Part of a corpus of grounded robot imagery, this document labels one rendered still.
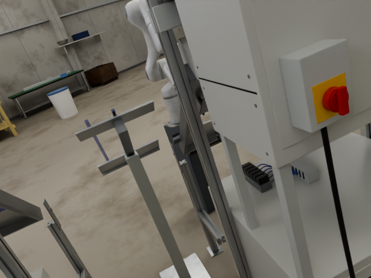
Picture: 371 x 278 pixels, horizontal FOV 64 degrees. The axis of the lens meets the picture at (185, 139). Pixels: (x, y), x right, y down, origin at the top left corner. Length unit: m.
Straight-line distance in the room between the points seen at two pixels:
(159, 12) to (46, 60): 9.98
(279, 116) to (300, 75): 0.10
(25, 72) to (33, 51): 0.73
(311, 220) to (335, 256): 0.16
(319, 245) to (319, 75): 0.58
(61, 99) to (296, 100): 6.84
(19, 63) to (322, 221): 10.16
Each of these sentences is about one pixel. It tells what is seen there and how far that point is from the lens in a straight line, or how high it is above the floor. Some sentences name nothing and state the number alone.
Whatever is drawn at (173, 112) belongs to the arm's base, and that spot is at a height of 0.79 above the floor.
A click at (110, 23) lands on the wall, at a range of 11.68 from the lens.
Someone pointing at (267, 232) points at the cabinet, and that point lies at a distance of 1.07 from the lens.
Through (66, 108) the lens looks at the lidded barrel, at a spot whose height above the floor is 0.21.
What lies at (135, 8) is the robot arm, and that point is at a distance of 1.69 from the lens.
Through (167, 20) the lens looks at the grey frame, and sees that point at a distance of 0.91.
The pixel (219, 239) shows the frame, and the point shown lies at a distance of 1.54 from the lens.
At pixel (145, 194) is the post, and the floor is 0.62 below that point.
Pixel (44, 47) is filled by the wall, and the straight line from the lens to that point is 10.85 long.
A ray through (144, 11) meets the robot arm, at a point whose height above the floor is 1.40.
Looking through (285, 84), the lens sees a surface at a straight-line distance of 0.59.
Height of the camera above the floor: 1.35
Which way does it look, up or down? 22 degrees down
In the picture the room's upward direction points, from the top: 19 degrees counter-clockwise
